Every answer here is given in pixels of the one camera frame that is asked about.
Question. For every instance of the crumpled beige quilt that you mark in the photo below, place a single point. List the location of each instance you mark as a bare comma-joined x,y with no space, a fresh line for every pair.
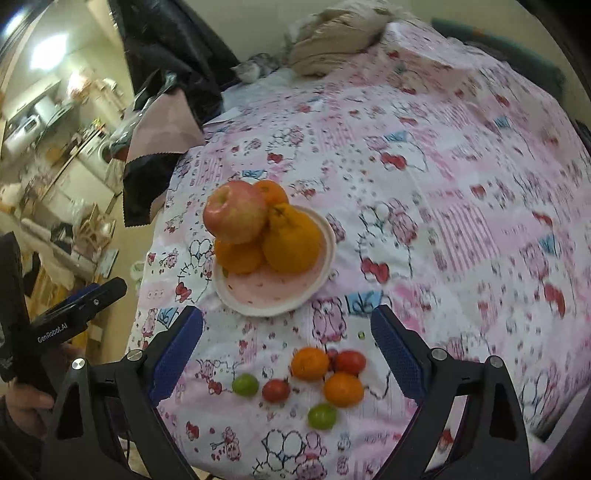
332,50

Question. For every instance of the flat box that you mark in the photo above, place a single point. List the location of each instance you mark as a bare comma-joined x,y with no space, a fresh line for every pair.
105,263

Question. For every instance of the pink heart-print blanket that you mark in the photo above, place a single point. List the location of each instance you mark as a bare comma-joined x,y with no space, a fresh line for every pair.
563,438

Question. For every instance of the white plastic bag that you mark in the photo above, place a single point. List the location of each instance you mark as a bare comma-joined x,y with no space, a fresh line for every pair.
138,270

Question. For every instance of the large bumpy orange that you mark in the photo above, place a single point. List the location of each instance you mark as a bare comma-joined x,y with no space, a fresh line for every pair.
293,244

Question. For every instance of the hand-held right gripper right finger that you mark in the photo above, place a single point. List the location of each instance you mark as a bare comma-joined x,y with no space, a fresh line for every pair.
397,355

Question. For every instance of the pale grey bed sheet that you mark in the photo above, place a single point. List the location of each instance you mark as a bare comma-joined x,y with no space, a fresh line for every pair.
268,92

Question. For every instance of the white washing machine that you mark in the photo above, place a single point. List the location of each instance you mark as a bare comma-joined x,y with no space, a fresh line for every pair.
94,159

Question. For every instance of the white water heater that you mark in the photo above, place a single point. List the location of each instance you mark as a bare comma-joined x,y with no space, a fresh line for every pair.
46,108

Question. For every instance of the person's left hand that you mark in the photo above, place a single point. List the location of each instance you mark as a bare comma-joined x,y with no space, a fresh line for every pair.
27,399

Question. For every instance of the pink strawberry-print plate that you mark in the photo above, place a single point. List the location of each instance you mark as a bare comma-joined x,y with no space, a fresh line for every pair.
272,293

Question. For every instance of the small green fruit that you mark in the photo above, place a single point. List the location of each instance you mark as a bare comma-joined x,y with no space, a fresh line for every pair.
322,417
244,385

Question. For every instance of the red cherry tomato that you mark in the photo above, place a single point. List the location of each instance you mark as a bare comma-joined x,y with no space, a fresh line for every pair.
276,390
351,362

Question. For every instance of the grey cat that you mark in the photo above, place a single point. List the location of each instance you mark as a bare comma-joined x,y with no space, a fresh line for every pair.
251,69

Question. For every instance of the black plastic sheet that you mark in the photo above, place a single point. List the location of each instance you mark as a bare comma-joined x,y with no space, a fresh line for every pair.
175,46

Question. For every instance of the wooden rack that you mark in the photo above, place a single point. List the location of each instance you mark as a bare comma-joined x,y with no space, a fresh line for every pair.
92,230

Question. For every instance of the red apple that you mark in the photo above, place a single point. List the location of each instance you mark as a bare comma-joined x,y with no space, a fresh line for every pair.
233,212

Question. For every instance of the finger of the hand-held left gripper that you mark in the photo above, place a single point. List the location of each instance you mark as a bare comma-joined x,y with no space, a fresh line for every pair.
99,302
76,297

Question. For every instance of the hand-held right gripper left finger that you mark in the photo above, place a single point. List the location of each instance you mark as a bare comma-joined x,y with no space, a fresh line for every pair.
173,360

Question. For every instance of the ceiling light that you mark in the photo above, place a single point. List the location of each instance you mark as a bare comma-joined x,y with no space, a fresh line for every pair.
48,50

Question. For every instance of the round orange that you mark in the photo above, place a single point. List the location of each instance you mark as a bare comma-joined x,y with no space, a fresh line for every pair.
240,257
273,191

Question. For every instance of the small mandarin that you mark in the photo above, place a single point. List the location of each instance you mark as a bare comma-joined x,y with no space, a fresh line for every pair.
310,363
344,390

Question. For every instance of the pink and black cloth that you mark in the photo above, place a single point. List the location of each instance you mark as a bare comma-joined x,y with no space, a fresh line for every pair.
161,124

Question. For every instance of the white paper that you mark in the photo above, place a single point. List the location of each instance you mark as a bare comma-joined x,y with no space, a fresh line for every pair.
221,115

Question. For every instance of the teal cushion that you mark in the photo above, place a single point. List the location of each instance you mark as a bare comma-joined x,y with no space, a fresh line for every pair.
508,50

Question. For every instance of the pile of clothes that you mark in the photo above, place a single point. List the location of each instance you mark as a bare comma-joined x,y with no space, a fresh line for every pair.
124,134

